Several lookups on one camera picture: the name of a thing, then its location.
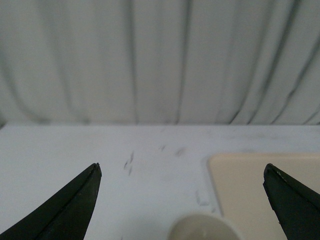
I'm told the white pleated curtain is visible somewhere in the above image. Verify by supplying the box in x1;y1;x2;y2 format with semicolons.
0;0;320;125

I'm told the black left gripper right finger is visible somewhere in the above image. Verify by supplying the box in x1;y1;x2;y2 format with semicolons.
263;163;320;240

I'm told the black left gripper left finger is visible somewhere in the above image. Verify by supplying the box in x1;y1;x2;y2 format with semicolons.
0;163;102;240

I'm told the beige rectangular plastic tray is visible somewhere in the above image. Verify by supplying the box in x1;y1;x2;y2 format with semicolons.
207;153;320;240

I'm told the white smiley mug black handle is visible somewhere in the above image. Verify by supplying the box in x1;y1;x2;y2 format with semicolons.
167;212;244;240

